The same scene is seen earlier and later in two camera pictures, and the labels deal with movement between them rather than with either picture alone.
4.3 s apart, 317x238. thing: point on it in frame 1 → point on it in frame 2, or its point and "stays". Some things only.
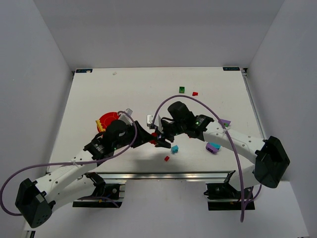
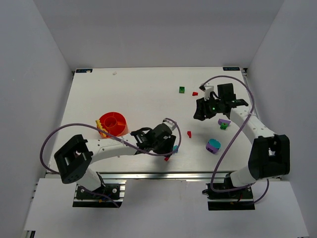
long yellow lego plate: [99, 126] stays
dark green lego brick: [182, 89] stays
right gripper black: [164, 130] → [204, 107]
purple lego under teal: [211, 148] stays
